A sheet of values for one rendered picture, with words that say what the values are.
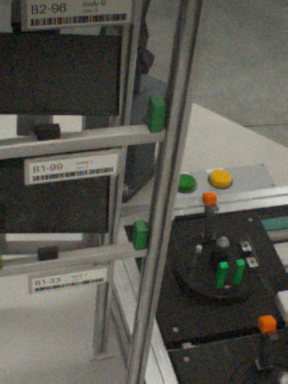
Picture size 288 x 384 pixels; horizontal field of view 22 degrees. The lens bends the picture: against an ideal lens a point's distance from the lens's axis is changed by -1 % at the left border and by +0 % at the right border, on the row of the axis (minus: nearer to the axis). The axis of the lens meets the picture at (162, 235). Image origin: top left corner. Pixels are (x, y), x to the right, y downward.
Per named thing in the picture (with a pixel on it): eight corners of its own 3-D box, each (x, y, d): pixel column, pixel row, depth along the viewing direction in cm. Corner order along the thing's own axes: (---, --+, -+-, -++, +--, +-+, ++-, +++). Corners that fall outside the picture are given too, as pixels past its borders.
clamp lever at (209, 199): (200, 234, 125) (201, 192, 122) (212, 232, 126) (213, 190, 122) (208, 243, 122) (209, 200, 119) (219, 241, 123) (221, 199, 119)
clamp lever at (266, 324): (254, 360, 109) (258, 316, 106) (267, 357, 110) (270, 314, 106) (265, 374, 106) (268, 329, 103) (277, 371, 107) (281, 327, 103)
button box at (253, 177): (157, 197, 144) (161, 173, 139) (258, 184, 150) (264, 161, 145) (167, 223, 140) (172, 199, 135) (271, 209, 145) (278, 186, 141)
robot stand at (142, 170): (107, 136, 161) (114, 58, 146) (165, 165, 156) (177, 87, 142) (65, 172, 152) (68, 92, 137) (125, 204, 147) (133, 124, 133)
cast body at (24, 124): (21, 134, 103) (21, 83, 102) (53, 135, 104) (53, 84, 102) (14, 136, 95) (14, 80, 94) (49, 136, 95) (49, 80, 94)
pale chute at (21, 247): (3, 243, 120) (3, 215, 120) (85, 242, 122) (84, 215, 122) (-9, 255, 93) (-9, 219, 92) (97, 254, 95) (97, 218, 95)
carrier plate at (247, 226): (125, 236, 129) (126, 227, 128) (254, 218, 136) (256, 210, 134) (165, 350, 114) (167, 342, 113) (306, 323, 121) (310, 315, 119)
